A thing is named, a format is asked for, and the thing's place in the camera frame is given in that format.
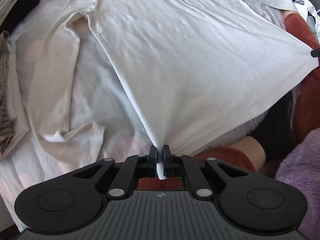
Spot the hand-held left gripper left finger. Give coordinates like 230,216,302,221
45,145,158,201

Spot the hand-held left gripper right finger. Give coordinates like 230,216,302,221
162,144,275,201

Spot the white long-sleeve shirt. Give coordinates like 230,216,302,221
27,0,320,180

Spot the pile of white clothes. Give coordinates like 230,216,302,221
269,0,320,34

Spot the pink dotted white bed sheet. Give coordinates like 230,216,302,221
0,0,295,233

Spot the black sock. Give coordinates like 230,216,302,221
247,92,296,161

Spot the purple fuzzy blanket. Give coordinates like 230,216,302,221
275,129,320,240

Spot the striped beige folded cloth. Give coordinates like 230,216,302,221
0,31,19,153

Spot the black folded garment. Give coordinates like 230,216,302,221
0,0,40,33

